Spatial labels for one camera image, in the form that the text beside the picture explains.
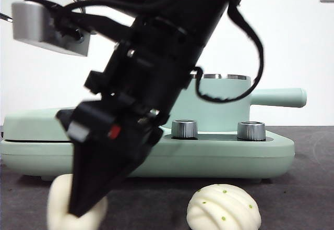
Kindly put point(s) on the mint green breakfast machine base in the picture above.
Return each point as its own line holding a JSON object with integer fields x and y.
{"x": 208, "y": 159}

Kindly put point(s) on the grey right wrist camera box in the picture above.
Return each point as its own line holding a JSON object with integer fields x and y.
{"x": 34, "y": 24}

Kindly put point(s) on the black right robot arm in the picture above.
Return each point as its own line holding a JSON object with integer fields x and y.
{"x": 182, "y": 5}

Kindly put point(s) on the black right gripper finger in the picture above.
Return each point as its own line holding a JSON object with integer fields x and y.
{"x": 101, "y": 162}

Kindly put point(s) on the ridged white bun green specks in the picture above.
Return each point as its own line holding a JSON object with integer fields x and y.
{"x": 221, "y": 209}

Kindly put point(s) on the chrome control knob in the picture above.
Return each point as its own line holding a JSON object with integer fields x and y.
{"x": 251, "y": 131}
{"x": 184, "y": 129}

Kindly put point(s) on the mint green griddle lid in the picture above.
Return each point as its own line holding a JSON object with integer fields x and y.
{"x": 34, "y": 125}

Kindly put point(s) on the plain white steamed bun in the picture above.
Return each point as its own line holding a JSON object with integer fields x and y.
{"x": 58, "y": 209}

